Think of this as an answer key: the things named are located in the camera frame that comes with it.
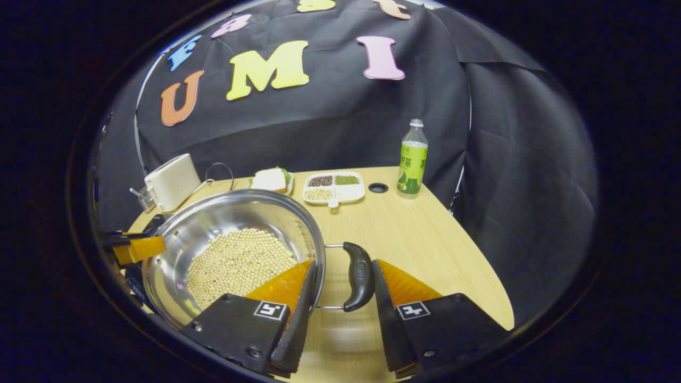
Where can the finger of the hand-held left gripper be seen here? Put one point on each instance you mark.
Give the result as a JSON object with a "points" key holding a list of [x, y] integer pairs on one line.
{"points": [[141, 249]]}

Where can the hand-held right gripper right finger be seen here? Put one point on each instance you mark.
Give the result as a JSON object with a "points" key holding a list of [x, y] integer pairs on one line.
{"points": [[385, 319]]}

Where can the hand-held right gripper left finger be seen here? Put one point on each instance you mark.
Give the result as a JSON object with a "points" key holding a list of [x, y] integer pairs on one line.
{"points": [[300, 319]]}

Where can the black induction cooktop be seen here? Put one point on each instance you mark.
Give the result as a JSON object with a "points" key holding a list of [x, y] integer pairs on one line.
{"points": [[134, 287]]}

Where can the white toaster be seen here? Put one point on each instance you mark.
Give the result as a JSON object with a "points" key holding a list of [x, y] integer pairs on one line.
{"points": [[173, 183]]}

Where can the pile of yellow soybeans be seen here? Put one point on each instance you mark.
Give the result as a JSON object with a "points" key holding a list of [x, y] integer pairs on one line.
{"points": [[239, 260]]}

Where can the white divided dish with grains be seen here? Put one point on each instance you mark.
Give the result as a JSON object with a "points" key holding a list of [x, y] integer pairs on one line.
{"points": [[351, 192]]}

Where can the white rectangular plate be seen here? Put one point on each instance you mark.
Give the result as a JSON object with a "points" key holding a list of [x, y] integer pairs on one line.
{"points": [[290, 186]]}

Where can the white bread sandwich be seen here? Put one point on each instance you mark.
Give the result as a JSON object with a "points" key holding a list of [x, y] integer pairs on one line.
{"points": [[268, 180]]}

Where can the green label drink bottle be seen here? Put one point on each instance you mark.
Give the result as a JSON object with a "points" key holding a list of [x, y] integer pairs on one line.
{"points": [[412, 165]]}

